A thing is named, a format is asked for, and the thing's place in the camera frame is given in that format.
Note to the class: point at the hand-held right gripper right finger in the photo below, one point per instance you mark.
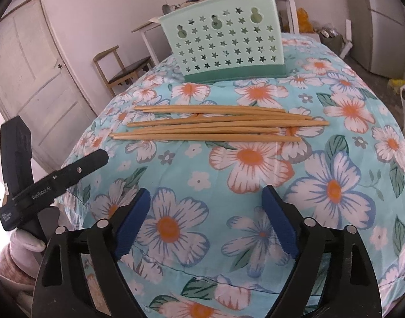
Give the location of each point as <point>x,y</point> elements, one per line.
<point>282,222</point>

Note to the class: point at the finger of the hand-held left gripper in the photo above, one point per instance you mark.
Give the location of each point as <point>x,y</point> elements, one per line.
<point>86,164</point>

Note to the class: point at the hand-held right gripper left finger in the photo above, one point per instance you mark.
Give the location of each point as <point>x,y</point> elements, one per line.
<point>133,225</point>

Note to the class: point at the mint green utensil basket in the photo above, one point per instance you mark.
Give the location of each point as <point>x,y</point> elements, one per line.
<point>222,39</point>

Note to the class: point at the person's left hand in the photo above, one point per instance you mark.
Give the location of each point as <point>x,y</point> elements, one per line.
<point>27,242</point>

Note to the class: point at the floral light blue blanket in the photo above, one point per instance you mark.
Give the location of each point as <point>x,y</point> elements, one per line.
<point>321,188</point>

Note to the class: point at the white panel door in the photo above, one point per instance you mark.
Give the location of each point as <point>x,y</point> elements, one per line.
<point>33,82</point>

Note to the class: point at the wooden chair dark seat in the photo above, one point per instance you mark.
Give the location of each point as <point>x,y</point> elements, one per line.
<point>129,69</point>

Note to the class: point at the white wooden table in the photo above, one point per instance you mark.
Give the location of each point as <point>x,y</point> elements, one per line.
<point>144,26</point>

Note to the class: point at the yellow green bag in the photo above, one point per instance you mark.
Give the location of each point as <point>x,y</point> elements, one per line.
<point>401,82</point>

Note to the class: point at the white board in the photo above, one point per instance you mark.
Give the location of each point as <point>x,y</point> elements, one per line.
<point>347,33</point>

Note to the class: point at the yellow plastic bag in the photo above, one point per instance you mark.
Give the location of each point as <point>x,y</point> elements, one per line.
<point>301,20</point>

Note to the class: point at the silver refrigerator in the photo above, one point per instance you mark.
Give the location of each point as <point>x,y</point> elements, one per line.
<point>384,23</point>

